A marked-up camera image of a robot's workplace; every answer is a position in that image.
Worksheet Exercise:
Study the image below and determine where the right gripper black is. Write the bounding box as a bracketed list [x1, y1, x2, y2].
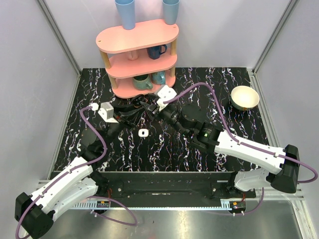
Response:
[139, 102, 190, 138]

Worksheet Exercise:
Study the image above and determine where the black earbud charging case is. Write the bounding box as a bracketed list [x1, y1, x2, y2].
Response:
[131, 95, 145, 108]

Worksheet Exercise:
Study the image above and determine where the white earbud charging case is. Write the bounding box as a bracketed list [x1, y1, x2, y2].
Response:
[138, 128, 149, 138]

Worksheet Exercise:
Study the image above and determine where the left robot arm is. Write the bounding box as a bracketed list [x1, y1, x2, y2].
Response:
[14, 102, 144, 239]

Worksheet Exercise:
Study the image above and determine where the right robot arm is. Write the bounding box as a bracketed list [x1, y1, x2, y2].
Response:
[141, 102, 300, 198]

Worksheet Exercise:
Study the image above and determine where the green ceramic mug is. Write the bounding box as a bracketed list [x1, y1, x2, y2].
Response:
[133, 74, 153, 90]

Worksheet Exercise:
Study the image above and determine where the light blue butterfly mug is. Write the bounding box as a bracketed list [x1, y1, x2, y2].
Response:
[152, 71, 166, 85]

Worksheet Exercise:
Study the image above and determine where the pink three-tier shelf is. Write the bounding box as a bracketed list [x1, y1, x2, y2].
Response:
[96, 19, 179, 99]

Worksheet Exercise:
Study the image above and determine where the dark blue mug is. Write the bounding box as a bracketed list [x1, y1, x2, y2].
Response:
[147, 44, 167, 60]

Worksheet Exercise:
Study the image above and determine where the pink mug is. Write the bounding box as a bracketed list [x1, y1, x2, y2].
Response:
[127, 50, 139, 61]

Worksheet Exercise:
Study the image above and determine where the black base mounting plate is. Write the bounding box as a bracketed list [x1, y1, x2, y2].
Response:
[92, 172, 256, 209]

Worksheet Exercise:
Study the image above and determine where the cream bowl green outside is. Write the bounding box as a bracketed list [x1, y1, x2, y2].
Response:
[231, 86, 260, 111]

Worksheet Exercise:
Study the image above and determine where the left light blue cup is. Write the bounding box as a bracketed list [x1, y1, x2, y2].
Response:
[115, 0, 136, 30]

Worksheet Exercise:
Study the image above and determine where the light blue cup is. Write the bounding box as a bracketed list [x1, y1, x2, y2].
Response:
[162, 0, 179, 25]
[115, 0, 136, 30]

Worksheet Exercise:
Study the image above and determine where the right light blue cup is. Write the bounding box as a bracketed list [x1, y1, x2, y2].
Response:
[162, 0, 179, 25]

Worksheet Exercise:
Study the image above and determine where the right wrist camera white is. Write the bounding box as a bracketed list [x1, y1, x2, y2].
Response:
[155, 85, 177, 104]

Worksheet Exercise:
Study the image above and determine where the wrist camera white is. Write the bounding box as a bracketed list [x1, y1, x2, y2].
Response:
[89, 102, 119, 123]
[155, 85, 177, 104]

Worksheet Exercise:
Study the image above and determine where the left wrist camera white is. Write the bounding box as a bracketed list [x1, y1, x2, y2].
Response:
[89, 102, 119, 123]

